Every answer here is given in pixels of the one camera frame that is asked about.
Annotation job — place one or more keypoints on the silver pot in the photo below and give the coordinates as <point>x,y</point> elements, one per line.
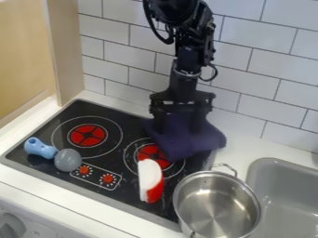
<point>216,204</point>

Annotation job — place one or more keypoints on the purple cloth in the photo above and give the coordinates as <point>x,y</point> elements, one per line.
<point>184,139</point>

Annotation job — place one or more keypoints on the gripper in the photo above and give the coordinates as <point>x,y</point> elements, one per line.
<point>182,94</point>

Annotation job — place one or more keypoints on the red and white toy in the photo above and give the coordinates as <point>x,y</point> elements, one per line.
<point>150,181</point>

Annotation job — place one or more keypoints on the toy stove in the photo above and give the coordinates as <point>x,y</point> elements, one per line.
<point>103,152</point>

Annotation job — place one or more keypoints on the toy sink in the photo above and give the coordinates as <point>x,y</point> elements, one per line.
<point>285,201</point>

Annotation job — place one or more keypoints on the blue and grey toy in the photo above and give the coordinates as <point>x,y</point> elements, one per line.
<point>51,153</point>

